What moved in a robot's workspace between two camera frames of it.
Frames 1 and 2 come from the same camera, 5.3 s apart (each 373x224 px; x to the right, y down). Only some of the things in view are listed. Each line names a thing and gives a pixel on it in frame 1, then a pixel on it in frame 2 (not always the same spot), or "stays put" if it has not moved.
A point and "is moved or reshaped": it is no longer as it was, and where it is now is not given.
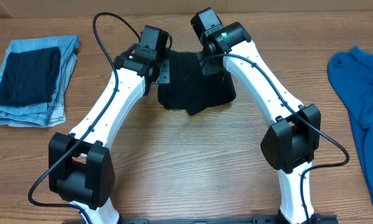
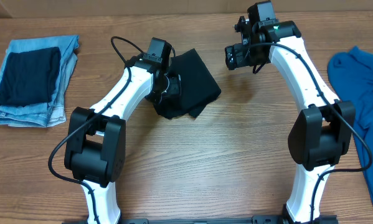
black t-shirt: (190, 88) is moved or reshaped
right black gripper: (207, 68) to (231, 57)
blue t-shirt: (358, 79) stays put
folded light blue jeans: (45, 115) stays put
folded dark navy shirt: (28, 78) stays put
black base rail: (257, 219) stays put
